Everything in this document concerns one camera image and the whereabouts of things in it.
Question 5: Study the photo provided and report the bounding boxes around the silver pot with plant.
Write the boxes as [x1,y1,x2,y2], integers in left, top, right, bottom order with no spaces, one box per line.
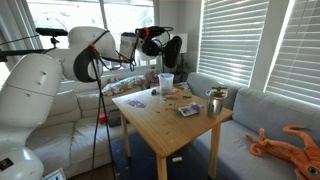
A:
[205,86,229,118]

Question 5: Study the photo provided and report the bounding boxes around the pink plush toy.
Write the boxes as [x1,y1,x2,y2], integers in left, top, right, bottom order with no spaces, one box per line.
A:
[144,68,162,89]

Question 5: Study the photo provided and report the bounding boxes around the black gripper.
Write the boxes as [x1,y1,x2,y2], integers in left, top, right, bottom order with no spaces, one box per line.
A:
[141,32,172,58]

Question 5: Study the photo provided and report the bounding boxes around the small white block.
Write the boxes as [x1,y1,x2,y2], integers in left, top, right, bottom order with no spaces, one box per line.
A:
[171,155,184,164]

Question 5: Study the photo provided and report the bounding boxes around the small red box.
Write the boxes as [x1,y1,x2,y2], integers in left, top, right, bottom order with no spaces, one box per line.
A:
[97,111,110,125]

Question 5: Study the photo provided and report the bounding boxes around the orange octopus plush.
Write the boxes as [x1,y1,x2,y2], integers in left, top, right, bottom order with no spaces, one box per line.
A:
[245,124,320,180]

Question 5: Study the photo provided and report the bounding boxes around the large glass window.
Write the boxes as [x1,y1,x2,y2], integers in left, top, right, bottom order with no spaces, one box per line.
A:
[26,0,156,81]

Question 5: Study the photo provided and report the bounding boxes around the light wooden table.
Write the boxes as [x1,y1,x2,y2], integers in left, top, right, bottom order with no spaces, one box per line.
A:
[111,84,234,180]

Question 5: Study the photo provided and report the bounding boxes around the black boom stand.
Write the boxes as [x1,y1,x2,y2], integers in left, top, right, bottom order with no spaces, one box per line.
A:
[0,48,48,63]

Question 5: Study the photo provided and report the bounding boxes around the floral print cushion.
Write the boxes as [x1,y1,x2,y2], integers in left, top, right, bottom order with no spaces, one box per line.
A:
[101,74,148,98]

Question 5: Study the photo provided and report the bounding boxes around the black stereo camera bar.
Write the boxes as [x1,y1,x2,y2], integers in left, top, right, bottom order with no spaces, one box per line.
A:
[35,27,69,49]

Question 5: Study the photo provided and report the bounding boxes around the grey fabric sofa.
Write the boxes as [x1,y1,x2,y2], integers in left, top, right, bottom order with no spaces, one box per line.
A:
[185,72,320,180]

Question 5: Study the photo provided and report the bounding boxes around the dark flat tablet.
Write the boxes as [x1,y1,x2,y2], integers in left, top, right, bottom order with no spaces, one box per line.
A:
[107,109,123,129]

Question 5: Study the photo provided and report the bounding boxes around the narrow white window blind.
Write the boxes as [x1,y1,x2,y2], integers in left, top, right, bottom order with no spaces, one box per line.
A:
[264,0,320,106]

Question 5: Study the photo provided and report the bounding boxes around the dark blue rug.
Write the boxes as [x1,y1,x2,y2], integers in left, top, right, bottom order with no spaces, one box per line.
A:
[107,133,214,180]

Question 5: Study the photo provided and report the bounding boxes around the white leather sofa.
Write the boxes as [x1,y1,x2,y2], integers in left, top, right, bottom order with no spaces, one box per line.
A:
[24,74,149,180]

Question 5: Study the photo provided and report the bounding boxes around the purple sticker patch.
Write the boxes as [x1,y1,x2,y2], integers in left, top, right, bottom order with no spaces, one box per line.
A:
[124,98,147,110]

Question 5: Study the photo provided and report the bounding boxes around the colourful card pack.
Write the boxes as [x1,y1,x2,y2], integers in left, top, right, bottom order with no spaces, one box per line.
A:
[178,101,204,118]

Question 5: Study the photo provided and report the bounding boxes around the clear frosted plastic cup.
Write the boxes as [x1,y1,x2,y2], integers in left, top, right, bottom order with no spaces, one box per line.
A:
[157,72,175,98]

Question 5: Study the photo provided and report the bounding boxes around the white framed paper sign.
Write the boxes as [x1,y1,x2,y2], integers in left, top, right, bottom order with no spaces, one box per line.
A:
[43,167,67,180]

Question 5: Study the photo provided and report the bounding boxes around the printed magazine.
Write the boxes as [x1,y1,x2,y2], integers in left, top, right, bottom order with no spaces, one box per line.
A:
[173,81,192,95]

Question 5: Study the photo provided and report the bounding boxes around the wide white window blind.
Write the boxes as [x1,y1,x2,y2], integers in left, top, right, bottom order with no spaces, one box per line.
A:
[197,0,270,88]

